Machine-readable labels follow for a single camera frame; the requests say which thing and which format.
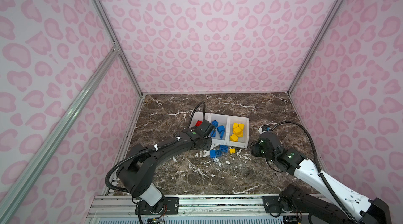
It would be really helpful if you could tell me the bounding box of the long red lego brick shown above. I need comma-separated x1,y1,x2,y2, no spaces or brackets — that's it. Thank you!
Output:
195,121,203,127

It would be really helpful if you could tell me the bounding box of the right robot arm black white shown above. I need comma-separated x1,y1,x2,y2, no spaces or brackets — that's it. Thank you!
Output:
250,123,391,224

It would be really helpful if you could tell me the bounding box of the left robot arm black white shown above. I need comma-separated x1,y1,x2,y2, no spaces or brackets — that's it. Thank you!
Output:
115,120,215,214

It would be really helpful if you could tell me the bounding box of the white three-compartment bin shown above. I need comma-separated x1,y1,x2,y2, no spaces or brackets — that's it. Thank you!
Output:
188,112,250,149

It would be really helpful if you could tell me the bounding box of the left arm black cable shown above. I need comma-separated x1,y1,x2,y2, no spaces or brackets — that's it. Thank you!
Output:
104,101,207,193

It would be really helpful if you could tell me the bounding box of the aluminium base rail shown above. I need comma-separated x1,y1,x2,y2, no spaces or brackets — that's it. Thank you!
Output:
85,194,324,224

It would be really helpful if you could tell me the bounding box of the aluminium frame strut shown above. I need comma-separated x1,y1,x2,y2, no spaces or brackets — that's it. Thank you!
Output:
1,49,118,219

